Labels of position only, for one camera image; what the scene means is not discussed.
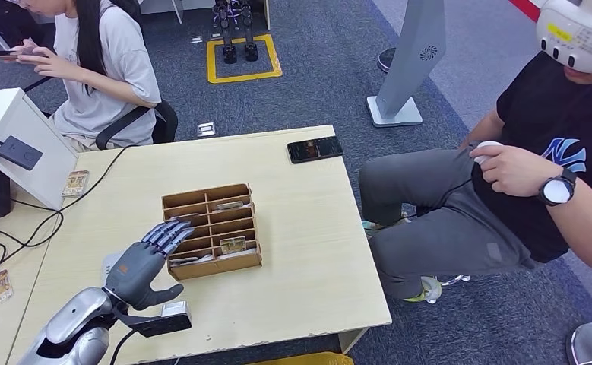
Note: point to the headset person's left hand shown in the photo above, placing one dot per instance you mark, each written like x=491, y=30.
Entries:
x=517, y=171

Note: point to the person's right hand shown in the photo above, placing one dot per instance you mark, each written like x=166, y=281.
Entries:
x=26, y=46

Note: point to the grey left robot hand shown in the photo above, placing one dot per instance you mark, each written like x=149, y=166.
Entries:
x=134, y=277

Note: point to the person's left hand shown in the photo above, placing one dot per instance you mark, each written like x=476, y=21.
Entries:
x=49, y=68

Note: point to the white handheld controller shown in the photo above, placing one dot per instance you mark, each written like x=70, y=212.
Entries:
x=484, y=146

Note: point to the printed card with green picture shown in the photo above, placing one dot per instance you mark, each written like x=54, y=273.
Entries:
x=75, y=184

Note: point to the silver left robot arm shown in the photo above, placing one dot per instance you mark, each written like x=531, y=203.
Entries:
x=69, y=322

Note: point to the headset person's right forearm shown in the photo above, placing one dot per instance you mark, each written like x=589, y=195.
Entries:
x=482, y=132

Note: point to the person's left forearm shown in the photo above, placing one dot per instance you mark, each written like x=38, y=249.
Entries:
x=114, y=90

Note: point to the grey card reader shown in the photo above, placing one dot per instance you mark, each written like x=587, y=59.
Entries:
x=108, y=267

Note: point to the person wearing VR headset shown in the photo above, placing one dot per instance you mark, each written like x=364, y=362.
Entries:
x=527, y=116

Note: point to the white key cards stack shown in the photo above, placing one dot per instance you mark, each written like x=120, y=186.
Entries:
x=192, y=261

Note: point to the person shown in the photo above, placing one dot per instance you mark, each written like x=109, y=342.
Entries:
x=119, y=75

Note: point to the wooden slotted card organizer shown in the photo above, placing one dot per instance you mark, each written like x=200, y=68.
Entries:
x=215, y=269

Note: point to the upright printed key card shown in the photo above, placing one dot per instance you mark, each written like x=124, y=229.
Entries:
x=232, y=245

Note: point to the white key card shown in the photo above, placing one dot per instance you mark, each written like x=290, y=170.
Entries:
x=239, y=254

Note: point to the pale printed key card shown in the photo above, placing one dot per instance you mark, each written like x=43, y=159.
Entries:
x=230, y=205

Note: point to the black cabinet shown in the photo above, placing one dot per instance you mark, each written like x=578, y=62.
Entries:
x=11, y=22

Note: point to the black wristwatch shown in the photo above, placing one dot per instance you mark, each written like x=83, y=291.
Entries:
x=557, y=191

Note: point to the white slanted console stand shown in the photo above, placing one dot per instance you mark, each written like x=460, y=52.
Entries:
x=3, y=113

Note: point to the black square pad device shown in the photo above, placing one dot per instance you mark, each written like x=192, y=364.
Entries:
x=18, y=152

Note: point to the white desk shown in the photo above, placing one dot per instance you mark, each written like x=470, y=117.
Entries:
x=154, y=5

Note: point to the chrome chair base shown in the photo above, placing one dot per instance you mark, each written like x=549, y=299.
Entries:
x=454, y=279

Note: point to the black office chair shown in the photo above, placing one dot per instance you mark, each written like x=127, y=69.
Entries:
x=167, y=126

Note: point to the white VR headset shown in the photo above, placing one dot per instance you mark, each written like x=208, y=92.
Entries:
x=577, y=35

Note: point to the small silver floor socket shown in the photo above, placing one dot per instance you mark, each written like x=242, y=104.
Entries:
x=196, y=39

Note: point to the grey kiosk stand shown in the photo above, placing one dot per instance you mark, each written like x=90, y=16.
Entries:
x=411, y=60

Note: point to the black round floor object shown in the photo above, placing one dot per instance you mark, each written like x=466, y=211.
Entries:
x=386, y=60

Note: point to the black standing robot legs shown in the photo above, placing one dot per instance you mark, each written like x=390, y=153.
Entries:
x=229, y=53

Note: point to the yellow floor tape square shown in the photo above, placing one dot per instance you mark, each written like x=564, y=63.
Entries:
x=245, y=76

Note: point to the yellow floor tape strip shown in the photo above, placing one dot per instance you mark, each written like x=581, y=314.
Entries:
x=315, y=360

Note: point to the black smartphone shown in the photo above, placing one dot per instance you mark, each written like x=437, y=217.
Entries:
x=315, y=149

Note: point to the wooden desk side panel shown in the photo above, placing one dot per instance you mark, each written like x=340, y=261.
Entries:
x=351, y=342

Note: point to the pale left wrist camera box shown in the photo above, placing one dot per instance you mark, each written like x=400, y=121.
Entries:
x=175, y=308

